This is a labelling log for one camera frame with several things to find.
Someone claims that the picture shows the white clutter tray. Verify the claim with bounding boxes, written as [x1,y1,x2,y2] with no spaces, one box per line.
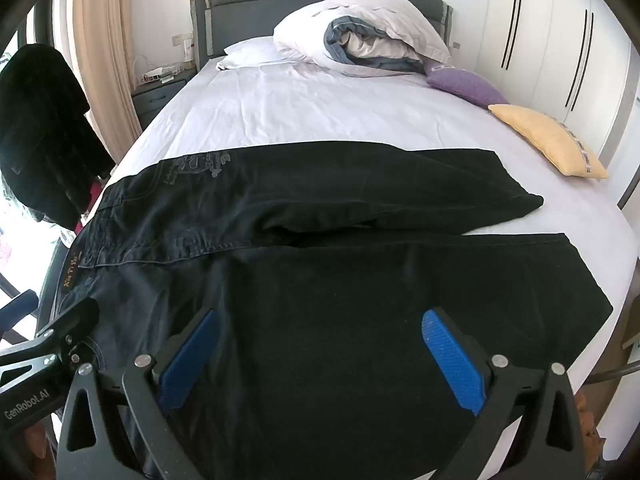
[134,57,193,87]

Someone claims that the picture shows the beige curtain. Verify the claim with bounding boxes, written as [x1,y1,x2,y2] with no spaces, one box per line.
[70,0,146,161]

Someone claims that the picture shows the purple cushion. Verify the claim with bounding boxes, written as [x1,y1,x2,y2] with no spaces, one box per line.
[426,64,510,108]

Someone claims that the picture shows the pink cloth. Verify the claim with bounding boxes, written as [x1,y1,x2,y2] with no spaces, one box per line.
[80,182,104,219]

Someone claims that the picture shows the bed with white sheet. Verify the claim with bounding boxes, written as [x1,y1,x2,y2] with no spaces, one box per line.
[37,55,638,480]

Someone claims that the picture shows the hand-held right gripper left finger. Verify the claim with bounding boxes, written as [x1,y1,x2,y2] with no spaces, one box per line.
[56,307,221,480]

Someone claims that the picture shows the folded white grey duvet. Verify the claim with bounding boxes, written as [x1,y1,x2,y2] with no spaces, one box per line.
[272,0,452,78]

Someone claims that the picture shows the white pillow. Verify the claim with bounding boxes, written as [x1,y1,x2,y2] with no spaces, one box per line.
[216,36,301,71]

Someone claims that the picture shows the black jacket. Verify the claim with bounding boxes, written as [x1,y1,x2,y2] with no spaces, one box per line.
[0,46,113,228]

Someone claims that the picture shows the black pants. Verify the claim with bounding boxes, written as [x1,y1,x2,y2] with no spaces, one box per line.
[55,142,615,480]

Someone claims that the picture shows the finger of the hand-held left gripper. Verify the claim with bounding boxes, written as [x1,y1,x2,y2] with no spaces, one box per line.
[0,299,101,386]

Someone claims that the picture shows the grey nightstand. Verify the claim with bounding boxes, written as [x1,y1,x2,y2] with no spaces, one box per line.
[131,72,196,133]

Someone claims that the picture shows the dark blue chair frame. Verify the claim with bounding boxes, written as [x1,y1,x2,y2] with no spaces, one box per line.
[0,292,40,343]

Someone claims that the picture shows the yellow cushion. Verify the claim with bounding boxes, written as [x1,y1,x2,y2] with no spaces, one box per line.
[487,104,610,181]

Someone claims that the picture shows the white wardrobe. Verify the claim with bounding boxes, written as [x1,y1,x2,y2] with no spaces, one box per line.
[475,0,640,211]

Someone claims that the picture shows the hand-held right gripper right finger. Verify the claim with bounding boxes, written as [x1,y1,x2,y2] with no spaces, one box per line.
[420,306,588,480]

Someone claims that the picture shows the black wardrobe handle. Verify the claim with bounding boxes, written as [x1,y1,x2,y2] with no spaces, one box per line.
[500,0,518,69]
[571,11,595,111]
[505,0,523,71]
[565,9,588,108]

